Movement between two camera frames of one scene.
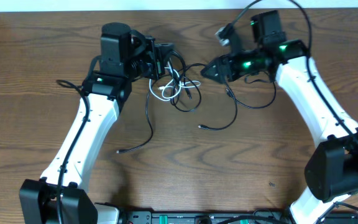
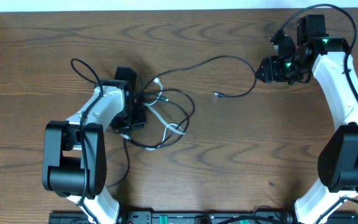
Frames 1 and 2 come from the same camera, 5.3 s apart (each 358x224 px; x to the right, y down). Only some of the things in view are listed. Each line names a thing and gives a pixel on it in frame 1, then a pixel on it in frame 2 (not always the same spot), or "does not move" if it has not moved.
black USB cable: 184,91 → 154,146
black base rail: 224,217 does not move
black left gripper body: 150,62 → 133,117
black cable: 248,106 → 248,66
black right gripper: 218,63 → 271,73
